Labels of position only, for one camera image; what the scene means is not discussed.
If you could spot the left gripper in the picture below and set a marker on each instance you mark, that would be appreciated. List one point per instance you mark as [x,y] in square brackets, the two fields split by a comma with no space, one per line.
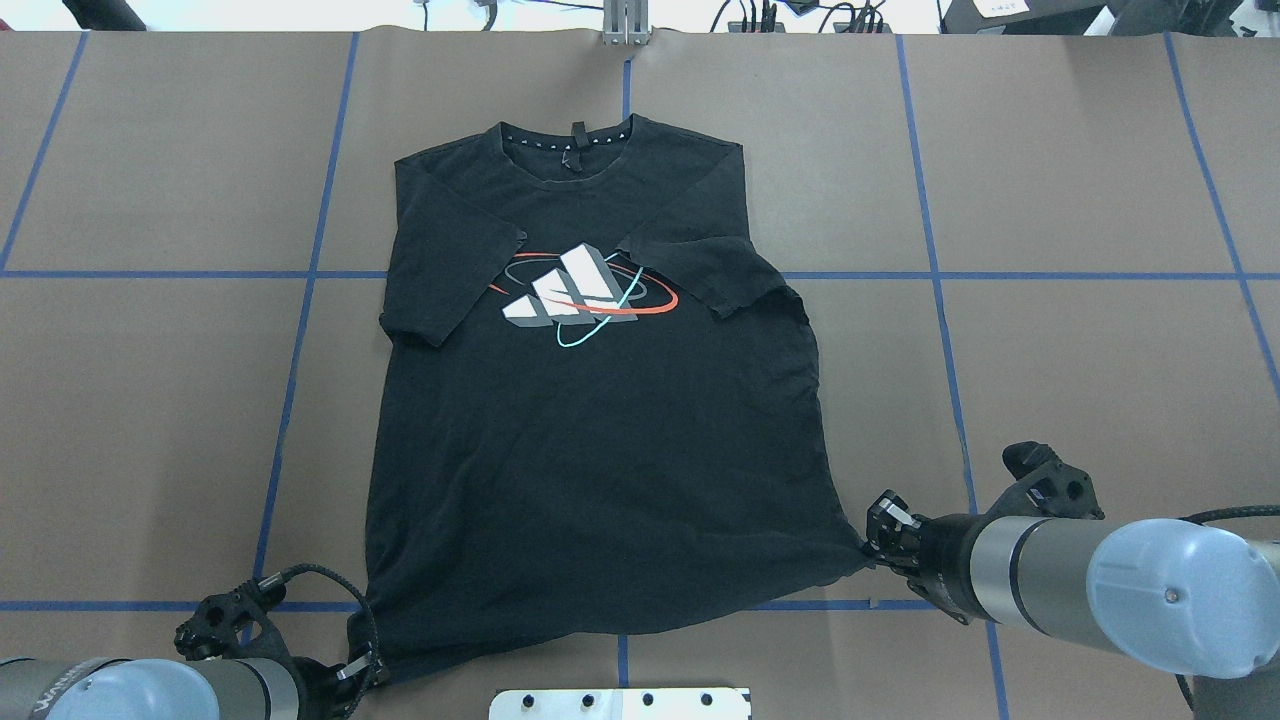
[318,685]

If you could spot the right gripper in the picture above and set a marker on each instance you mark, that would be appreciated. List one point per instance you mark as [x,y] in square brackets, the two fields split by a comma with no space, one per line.
[945,555]

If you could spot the black graphic t-shirt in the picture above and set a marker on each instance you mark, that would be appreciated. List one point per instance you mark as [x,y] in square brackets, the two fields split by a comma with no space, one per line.
[601,409]

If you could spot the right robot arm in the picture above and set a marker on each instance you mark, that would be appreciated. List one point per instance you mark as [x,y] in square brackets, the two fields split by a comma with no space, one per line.
[1197,602]

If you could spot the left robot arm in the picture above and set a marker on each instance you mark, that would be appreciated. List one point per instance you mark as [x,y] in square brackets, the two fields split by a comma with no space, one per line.
[105,688]

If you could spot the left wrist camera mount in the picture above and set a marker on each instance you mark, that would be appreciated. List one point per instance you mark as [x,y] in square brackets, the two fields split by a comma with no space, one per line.
[235,625]

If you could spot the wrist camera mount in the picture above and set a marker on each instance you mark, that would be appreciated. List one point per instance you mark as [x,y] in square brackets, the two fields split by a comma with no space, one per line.
[235,625]
[1050,485]

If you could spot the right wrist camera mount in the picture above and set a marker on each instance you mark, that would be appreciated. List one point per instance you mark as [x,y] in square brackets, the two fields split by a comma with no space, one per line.
[1050,485]

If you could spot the aluminium frame post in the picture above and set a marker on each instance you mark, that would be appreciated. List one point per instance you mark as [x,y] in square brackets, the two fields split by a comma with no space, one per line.
[626,23]

